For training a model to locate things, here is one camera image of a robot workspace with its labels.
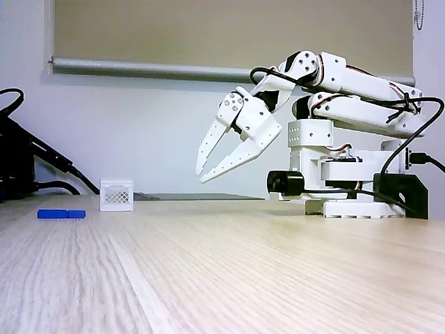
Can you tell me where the small white lattice crate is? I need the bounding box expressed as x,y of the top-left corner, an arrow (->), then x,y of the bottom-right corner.
99,178 -> 135,212

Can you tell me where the black cylindrical ferrite core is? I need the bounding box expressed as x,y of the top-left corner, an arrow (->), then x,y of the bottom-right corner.
266,170 -> 305,198

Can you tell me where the black table clamp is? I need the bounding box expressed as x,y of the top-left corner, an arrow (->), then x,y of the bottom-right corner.
373,173 -> 430,221

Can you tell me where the black camera cable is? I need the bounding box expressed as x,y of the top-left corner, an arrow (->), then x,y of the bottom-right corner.
249,67 -> 445,214

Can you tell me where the beige roller blind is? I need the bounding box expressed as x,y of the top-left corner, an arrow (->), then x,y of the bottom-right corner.
47,0 -> 416,88

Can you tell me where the black device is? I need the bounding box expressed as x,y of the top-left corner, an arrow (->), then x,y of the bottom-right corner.
0,116 -> 36,203

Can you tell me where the metal bead chain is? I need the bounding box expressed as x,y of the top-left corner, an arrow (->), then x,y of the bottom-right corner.
412,0 -> 426,32

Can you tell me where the thick black cable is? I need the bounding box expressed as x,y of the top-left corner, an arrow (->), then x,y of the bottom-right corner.
29,137 -> 101,195

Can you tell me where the blue peg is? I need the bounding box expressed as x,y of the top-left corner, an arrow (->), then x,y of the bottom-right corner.
37,209 -> 87,220

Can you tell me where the black plugged cable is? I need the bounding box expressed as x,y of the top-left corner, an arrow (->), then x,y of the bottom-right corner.
412,152 -> 445,168

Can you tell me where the black looped cable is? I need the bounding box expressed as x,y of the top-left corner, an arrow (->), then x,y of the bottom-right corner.
0,88 -> 26,118

